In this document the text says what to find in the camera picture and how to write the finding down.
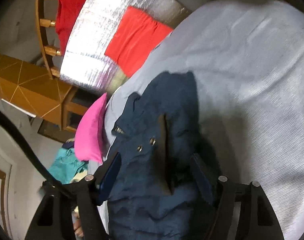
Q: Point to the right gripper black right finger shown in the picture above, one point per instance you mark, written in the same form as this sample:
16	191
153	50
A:
246	203

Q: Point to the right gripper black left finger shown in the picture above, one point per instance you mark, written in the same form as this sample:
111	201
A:
53	218

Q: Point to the navy blue zip jacket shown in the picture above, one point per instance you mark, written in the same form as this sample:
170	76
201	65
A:
165	186

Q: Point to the teal garment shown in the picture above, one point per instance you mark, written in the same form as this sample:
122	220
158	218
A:
66	166

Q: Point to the pink pillow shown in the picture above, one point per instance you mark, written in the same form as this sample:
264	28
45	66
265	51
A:
88	144

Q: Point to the silver foil insulation panel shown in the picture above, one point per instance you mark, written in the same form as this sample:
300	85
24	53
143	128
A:
84	64

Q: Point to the grey bed sheet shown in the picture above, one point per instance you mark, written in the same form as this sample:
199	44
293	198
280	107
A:
248	60

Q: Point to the wooden stair railing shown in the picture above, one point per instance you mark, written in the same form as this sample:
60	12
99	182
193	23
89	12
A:
47	51

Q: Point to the red-orange pillow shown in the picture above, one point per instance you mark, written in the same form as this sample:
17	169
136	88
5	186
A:
137	35

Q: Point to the red blanket on railing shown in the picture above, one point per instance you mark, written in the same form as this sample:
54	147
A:
67	13

